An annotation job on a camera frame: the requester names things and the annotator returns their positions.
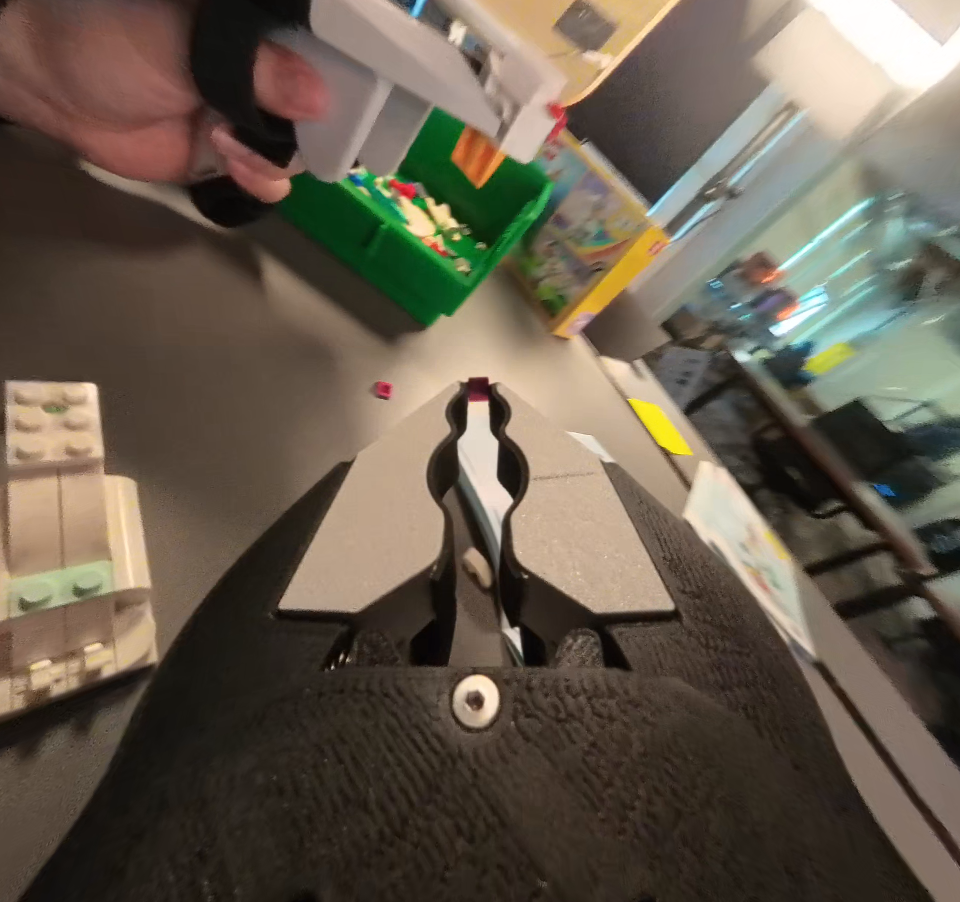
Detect bright light panel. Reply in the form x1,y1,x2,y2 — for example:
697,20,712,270
802,0,960,89

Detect white lego body assembly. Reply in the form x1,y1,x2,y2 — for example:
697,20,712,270
0,380,160,723

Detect person's left hand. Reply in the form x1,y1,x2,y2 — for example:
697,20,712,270
0,0,333,205

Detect open instruction booklet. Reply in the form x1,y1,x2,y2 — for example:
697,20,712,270
456,403,618,663

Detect yellow sticky note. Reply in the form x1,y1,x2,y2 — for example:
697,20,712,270
626,397,695,457

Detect pile of loose lego pieces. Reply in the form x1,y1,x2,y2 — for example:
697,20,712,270
345,167,489,276

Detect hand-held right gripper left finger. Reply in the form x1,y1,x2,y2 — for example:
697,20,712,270
276,383,462,648

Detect closed instruction booklet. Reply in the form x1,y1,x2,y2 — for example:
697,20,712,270
681,459,819,664

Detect white printed paper sheet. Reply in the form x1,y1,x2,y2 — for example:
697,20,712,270
660,347,723,409

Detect green plastic bin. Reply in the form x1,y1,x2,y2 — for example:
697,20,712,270
273,108,556,327

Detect white lego head with red studs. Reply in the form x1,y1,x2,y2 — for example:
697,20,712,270
450,92,571,190

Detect yellow lego set box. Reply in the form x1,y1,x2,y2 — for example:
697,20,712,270
504,129,671,339

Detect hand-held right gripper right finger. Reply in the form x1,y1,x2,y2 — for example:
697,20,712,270
486,383,678,648

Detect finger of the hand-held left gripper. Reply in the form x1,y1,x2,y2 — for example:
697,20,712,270
432,0,569,163
309,0,504,136

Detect large dark display screen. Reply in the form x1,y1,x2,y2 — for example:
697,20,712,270
562,0,762,205

